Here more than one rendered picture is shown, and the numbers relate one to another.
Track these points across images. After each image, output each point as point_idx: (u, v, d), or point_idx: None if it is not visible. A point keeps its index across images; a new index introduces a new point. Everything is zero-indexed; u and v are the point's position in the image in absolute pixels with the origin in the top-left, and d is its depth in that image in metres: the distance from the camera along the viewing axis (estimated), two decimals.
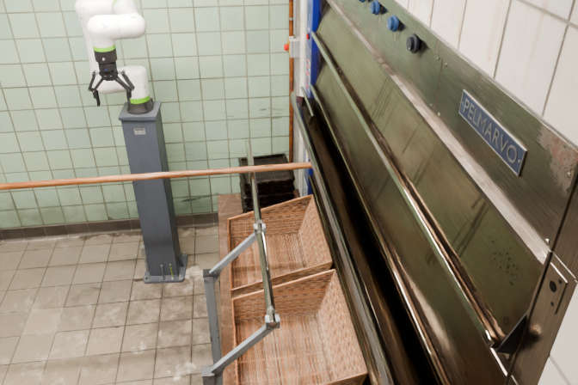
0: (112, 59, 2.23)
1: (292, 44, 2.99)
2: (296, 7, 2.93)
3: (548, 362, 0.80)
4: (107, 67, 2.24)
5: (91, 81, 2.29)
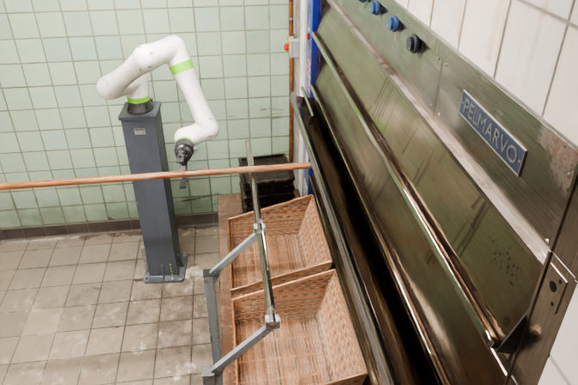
0: (176, 144, 2.53)
1: (292, 44, 2.99)
2: (296, 7, 2.93)
3: (548, 362, 0.80)
4: (175, 153, 2.51)
5: None
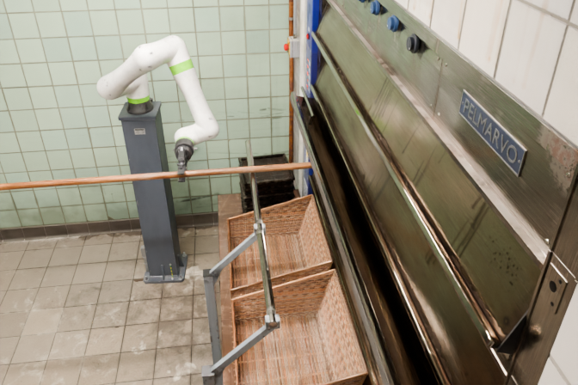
0: (176, 144, 2.53)
1: (292, 44, 2.99)
2: (296, 7, 2.93)
3: (548, 362, 0.80)
4: (175, 152, 2.51)
5: None
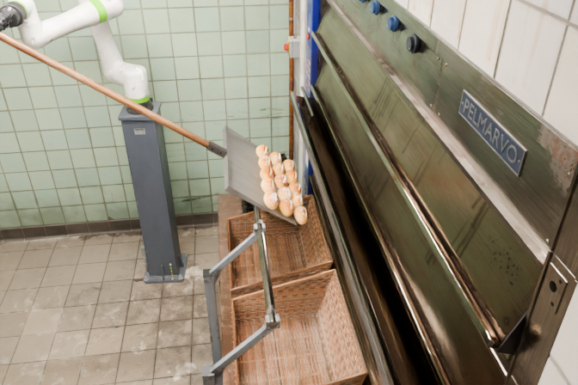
0: (6, 3, 2.10)
1: (292, 44, 2.99)
2: (296, 7, 2.93)
3: (548, 362, 0.80)
4: (0, 10, 2.08)
5: None
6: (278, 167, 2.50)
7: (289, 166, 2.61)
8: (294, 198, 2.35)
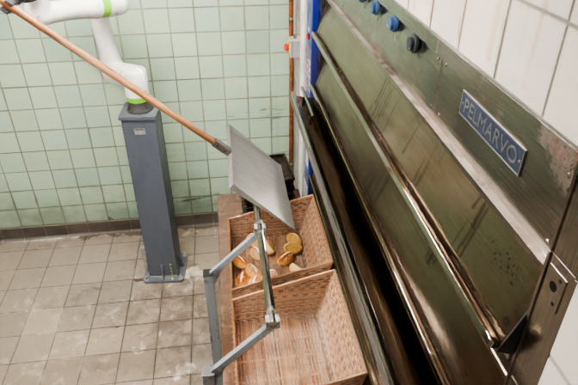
0: None
1: (292, 44, 2.99)
2: (296, 7, 2.93)
3: (548, 362, 0.80)
4: None
5: None
6: (256, 253, 2.73)
7: (252, 233, 2.88)
8: (249, 283, 2.55)
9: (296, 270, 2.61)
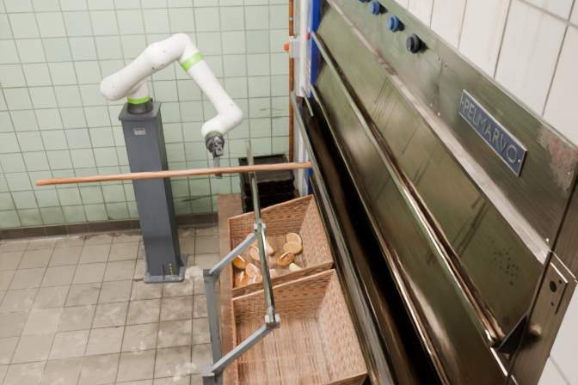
0: (207, 137, 2.52)
1: (292, 44, 2.99)
2: (296, 7, 2.93)
3: (548, 362, 0.80)
4: (207, 144, 2.51)
5: (213, 167, 2.49)
6: (256, 253, 2.73)
7: (252, 233, 2.88)
8: (249, 283, 2.55)
9: (296, 270, 2.61)
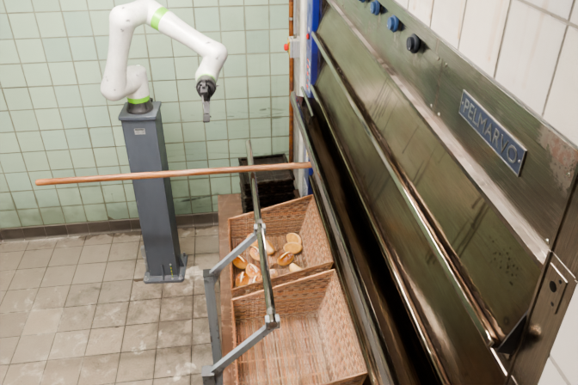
0: (198, 81, 2.43)
1: (292, 44, 2.99)
2: (296, 7, 2.93)
3: (548, 362, 0.80)
4: (197, 88, 2.42)
5: None
6: (256, 253, 2.73)
7: (252, 233, 2.88)
8: (249, 283, 2.55)
9: (296, 270, 2.61)
